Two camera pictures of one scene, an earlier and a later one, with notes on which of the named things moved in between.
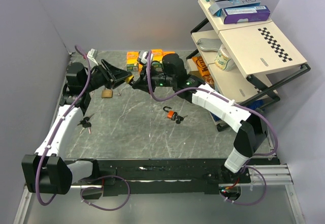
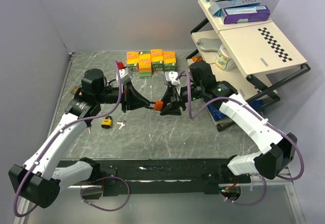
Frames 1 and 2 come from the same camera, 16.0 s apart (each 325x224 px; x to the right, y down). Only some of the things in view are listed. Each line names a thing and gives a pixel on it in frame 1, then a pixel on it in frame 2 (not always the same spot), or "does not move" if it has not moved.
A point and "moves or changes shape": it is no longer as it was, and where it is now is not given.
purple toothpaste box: x=246 y=14 does not move
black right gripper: x=142 y=85 -> x=171 y=96
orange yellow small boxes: x=132 y=60 does not move
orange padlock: x=170 y=114 moves or changes shape
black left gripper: x=118 y=75 -> x=130 y=97
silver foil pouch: x=207 y=43 does not move
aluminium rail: x=268 y=198 does not move
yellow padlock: x=129 y=78 moves or changes shape
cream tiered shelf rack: x=245 y=61 does not move
